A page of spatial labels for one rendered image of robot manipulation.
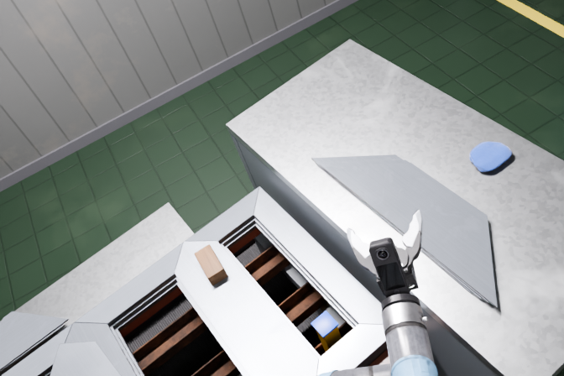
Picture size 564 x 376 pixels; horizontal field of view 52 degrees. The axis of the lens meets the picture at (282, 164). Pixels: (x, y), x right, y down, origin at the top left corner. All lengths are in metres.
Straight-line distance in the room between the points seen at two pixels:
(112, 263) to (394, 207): 1.13
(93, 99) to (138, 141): 0.39
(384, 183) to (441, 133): 0.27
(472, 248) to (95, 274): 1.39
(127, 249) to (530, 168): 1.45
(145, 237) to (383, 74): 1.09
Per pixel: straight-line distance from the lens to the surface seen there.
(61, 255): 3.58
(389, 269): 1.10
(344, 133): 1.96
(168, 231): 2.30
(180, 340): 2.07
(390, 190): 1.74
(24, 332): 2.31
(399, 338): 1.07
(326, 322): 1.76
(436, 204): 1.70
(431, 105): 2.00
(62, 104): 3.93
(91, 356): 2.01
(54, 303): 2.36
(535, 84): 3.63
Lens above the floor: 2.44
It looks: 47 degrees down
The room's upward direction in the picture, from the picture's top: 20 degrees counter-clockwise
